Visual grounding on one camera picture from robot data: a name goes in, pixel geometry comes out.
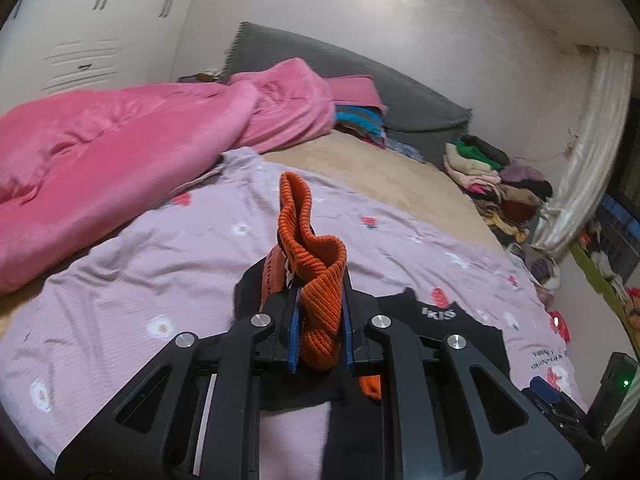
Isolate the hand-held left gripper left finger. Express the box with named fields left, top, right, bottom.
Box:
left=54, top=282, right=303, bottom=480

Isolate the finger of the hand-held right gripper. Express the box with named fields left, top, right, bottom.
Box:
left=520, top=375, right=601, bottom=441

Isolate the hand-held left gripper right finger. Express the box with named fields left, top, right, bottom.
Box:
left=340, top=272, right=588, bottom=480

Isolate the black sweater with orange cuffs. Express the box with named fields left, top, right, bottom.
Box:
left=234, top=171, right=511, bottom=413

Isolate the pile of assorted clothes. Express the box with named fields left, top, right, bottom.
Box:
left=442, top=134, right=556, bottom=248

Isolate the red packet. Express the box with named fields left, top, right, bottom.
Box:
left=549, top=310, right=572, bottom=343

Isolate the green cloth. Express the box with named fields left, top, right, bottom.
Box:
left=570, top=242, right=640, bottom=356

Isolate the white bag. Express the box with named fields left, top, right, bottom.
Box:
left=527, top=252, right=562, bottom=291

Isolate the lilac printed blanket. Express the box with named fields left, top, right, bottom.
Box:
left=0, top=147, right=588, bottom=471

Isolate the beige bed sheet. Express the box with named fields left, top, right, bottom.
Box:
left=262, top=130, right=501, bottom=251

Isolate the blue striped folded cloth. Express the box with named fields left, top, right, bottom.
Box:
left=332, top=105, right=426, bottom=163

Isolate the pink folded towel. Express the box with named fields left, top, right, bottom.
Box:
left=325, top=76, right=386, bottom=111

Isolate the cream satin curtain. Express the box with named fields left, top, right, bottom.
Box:
left=530, top=45, right=636, bottom=261

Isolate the pink plush blanket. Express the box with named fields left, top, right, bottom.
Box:
left=0, top=57, right=336, bottom=296

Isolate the grey headboard cushion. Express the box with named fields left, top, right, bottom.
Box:
left=222, top=21, right=473, bottom=166

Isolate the white wardrobe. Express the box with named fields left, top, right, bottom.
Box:
left=0, top=0, right=201, bottom=111

